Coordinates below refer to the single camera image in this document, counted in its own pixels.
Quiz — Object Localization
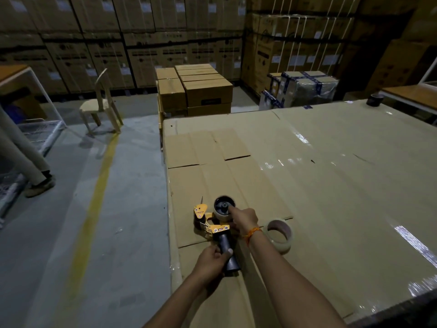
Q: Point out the large plastic-wrapped cardboard cover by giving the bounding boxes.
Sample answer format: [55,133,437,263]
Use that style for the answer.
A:
[162,100,437,325]

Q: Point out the stack of dim cardboard boxes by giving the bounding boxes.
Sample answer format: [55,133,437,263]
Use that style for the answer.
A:
[345,0,437,99]

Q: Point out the person's right forearm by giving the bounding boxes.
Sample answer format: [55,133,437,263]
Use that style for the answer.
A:
[246,229,347,328]

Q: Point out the flattened cardboard box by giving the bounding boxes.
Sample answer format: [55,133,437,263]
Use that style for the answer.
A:
[164,128,293,249]

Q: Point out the yellow black tape dispenser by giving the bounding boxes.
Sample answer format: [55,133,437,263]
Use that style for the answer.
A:
[193,196,241,276]

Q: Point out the beige plastic chair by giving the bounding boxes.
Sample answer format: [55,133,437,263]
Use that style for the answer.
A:
[79,68,124,135]

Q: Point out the wall of large cardboard boxes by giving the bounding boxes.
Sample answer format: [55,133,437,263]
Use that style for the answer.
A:
[0,0,247,96]

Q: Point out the white-framed wooden-top table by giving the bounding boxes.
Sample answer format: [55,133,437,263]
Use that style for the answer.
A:
[0,64,66,133]

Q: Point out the white wire mesh rack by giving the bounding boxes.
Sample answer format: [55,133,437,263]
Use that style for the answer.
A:
[0,119,66,222]

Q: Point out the person's right hand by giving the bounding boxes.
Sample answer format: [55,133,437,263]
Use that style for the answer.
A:
[227,205,259,236]

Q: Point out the clear packing tape roll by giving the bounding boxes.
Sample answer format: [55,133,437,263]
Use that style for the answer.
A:
[266,219,294,254]

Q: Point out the plain cardboard sheet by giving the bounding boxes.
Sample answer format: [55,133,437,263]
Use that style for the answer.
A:
[178,241,265,328]

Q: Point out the person's left hand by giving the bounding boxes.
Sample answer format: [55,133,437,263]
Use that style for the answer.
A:
[190,245,234,288]

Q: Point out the orange wrist thread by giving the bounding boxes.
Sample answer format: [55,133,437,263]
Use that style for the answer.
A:
[245,227,263,246]

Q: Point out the stack of small cardboard boxes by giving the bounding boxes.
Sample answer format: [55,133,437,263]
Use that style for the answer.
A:
[155,63,234,128]

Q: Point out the person's left forearm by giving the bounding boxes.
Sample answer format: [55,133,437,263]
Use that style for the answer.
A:
[143,274,214,328]

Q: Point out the stack of white-strapped cardboard boxes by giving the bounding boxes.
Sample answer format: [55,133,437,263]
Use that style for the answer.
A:
[241,0,362,96]

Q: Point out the wooden table with white frame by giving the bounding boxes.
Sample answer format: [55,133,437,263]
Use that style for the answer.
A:
[378,58,437,125]

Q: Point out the plastic-wrapped boxes with blue tape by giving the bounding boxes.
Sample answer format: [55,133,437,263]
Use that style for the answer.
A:
[258,70,339,110]

